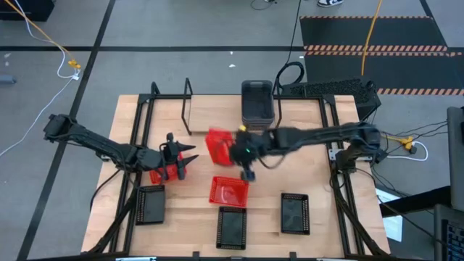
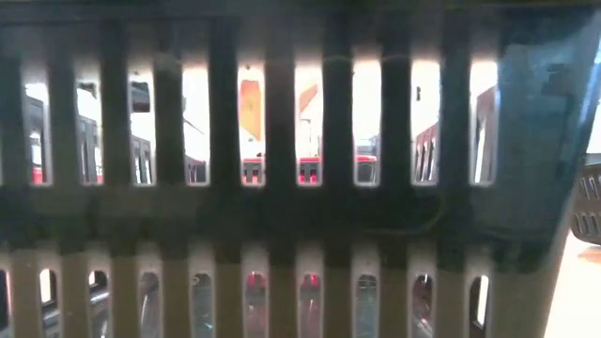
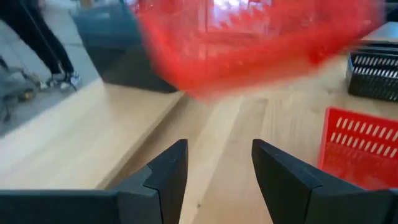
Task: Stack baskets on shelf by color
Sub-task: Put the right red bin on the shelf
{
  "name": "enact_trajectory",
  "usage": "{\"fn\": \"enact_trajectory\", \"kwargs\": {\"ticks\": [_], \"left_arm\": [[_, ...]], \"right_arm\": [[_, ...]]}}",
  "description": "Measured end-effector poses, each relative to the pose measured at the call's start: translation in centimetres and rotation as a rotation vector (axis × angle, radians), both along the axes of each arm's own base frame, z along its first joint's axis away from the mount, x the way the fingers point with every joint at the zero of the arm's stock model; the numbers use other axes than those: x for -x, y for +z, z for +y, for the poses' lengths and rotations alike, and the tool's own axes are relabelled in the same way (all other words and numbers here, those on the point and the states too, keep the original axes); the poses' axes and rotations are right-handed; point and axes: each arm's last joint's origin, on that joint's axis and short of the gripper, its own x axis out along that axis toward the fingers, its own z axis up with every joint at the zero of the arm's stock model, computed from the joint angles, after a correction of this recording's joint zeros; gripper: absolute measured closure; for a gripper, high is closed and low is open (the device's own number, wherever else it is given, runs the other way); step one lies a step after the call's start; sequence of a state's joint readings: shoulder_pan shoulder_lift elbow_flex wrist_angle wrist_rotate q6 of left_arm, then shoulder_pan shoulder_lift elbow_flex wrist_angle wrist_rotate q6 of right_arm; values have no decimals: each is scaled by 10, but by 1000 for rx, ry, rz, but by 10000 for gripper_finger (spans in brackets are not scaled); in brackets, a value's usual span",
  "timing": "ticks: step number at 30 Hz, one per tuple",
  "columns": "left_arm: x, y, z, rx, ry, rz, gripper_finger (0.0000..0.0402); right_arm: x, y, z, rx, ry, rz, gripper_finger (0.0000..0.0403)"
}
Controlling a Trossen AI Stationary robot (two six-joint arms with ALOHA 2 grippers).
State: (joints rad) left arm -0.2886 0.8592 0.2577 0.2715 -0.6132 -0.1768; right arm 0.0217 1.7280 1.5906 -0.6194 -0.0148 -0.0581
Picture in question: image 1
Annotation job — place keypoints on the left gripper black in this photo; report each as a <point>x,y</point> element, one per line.
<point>170,156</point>

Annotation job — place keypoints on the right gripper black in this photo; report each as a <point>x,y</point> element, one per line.
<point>252,145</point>

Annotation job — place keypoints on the red slotted plastic basket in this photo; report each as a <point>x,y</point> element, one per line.
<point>228,192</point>
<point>217,146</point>
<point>157,177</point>

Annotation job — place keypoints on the black slotted plastic basket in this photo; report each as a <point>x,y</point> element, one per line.
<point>152,206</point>
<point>232,228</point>
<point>295,215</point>
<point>257,105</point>

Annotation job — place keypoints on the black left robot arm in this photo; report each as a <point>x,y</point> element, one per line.
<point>108,146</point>

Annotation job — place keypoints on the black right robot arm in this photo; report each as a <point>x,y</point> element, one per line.
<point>319,135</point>

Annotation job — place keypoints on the small yellow tag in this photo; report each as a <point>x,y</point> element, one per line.
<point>242,127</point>

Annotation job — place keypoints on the black perforated computer tower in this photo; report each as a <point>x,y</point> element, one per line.
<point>333,88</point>

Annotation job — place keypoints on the yellow power plug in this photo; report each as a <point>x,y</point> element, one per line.
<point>406,142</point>

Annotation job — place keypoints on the white paper sheet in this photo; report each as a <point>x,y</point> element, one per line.
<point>393,224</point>

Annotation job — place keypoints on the person's shoe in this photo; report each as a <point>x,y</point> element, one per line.
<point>330,3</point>

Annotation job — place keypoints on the black beam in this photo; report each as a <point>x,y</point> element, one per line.
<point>417,201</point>

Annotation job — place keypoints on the small grey floor box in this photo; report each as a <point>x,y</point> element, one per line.
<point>7,79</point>

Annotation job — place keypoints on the black mat with striped edges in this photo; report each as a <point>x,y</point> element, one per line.
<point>398,32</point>

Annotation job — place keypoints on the black cabinet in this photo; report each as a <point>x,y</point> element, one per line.
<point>25,9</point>

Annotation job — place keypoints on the grey equipment housing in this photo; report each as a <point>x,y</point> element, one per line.
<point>456,156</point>

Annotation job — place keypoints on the dark console with keys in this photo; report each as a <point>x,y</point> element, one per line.
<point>449,235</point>

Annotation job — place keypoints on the black aluminium table frame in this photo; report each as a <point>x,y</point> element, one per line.
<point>166,96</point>

